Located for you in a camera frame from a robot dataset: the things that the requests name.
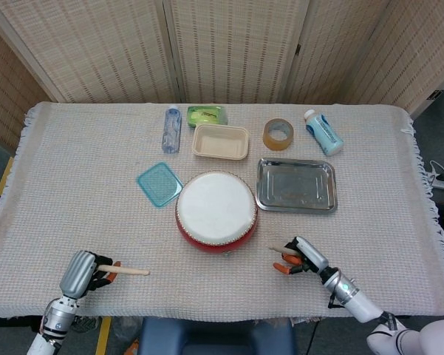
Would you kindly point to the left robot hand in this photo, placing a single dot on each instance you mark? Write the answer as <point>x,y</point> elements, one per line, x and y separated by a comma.
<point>77,275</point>

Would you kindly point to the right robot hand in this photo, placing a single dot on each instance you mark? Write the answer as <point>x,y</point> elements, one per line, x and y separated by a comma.
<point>310,255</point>

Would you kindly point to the wooden drumstick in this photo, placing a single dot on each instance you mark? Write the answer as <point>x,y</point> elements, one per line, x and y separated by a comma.
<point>133,271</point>
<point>279,249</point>

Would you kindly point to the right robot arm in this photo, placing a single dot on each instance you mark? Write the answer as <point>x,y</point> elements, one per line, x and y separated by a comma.
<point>358,299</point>

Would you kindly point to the red drum with white skin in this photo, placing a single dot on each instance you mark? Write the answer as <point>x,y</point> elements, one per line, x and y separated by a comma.
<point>216,207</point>

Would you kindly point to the dark sneaker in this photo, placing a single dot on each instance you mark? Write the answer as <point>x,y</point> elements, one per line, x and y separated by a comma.
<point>86,323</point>

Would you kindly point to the stainless steel tray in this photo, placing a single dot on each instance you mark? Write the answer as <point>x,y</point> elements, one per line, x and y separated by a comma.
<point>295,186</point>

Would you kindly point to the beige woven tablecloth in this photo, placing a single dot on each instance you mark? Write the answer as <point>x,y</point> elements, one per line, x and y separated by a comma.
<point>77,185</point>

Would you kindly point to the brown packing tape roll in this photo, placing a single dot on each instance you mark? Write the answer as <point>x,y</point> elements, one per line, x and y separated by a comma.
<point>271,142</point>

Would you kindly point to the light blue white bottle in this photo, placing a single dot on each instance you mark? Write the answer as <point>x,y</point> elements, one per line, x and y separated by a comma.
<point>327,135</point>

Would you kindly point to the teal plastic lid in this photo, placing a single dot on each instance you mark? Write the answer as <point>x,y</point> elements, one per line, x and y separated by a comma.
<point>159,184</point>

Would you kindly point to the dark blue padded seat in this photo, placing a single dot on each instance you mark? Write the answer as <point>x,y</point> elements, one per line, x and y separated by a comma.
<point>214,336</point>

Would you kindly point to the beige food container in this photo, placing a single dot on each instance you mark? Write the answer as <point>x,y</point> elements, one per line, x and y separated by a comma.
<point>220,142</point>

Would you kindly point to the white power strip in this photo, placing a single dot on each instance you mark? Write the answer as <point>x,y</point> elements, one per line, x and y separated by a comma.
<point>441,181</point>

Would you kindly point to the clear plastic water bottle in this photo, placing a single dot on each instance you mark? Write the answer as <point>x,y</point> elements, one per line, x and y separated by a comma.
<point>171,131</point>

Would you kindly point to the green soap box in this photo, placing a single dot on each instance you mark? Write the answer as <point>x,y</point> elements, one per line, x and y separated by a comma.
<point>207,116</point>

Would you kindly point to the woven folding screen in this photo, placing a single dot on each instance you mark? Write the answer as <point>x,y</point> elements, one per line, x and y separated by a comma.
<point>236,48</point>

